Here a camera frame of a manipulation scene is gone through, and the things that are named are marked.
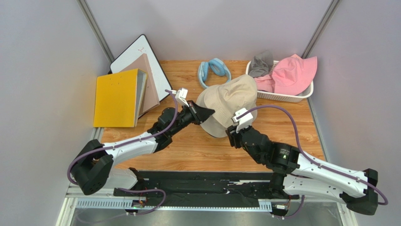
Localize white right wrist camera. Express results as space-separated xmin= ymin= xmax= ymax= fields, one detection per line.
xmin=232 ymin=108 xmax=254 ymax=133

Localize white board black frame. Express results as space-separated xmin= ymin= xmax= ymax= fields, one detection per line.
xmin=110 ymin=34 xmax=172 ymax=101

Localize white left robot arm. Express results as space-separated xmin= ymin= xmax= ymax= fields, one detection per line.
xmin=68 ymin=101 xmax=215 ymax=195

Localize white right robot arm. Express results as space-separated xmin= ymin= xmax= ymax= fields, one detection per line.
xmin=226 ymin=126 xmax=379 ymax=216

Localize pink and beige reversible hat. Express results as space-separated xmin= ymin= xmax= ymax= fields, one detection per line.
xmin=196 ymin=74 xmax=257 ymax=138

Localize pink brown folder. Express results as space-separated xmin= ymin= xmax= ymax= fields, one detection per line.
xmin=122 ymin=54 xmax=160 ymax=117

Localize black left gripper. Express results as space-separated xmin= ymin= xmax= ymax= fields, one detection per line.
xmin=168 ymin=99 xmax=214 ymax=136

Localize grey hat in basket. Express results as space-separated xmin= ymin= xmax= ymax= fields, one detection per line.
xmin=248 ymin=50 xmax=273 ymax=78

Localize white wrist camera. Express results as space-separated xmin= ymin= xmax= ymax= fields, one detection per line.
xmin=232 ymin=108 xmax=254 ymax=133
xmin=175 ymin=88 xmax=189 ymax=107

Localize pink bucket hat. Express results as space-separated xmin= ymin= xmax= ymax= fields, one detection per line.
xmin=271 ymin=54 xmax=318 ymax=96

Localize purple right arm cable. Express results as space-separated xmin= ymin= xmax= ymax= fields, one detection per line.
xmin=235 ymin=105 xmax=388 ymax=219

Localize yellow binder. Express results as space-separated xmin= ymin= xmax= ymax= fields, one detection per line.
xmin=93 ymin=69 xmax=147 ymax=128

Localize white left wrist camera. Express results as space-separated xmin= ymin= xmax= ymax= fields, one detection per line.
xmin=175 ymin=88 xmax=189 ymax=107

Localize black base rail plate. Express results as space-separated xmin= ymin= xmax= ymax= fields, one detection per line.
xmin=131 ymin=168 xmax=299 ymax=208

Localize light blue headphones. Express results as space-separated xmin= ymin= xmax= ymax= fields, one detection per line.
xmin=197 ymin=58 xmax=232 ymax=89

